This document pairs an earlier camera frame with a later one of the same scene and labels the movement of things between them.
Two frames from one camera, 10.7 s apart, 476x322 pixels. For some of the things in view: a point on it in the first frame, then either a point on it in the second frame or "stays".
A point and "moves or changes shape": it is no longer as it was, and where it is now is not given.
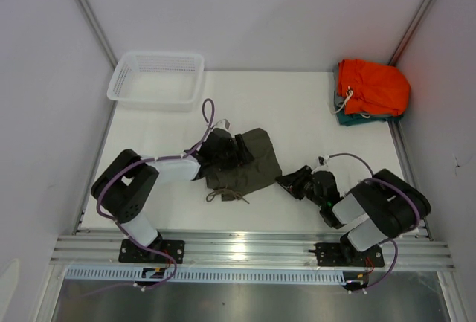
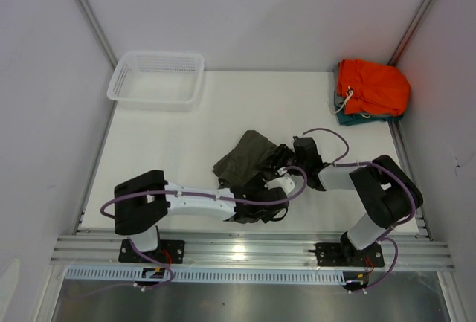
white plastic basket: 158,82 stays
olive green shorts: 237,181 moves or changes shape
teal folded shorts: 348,120 stays
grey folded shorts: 338,100 stays
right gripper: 292,181 to 283,152
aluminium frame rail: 425,250 stays
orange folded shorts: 378,88 stays
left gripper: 244,156 to 259,187
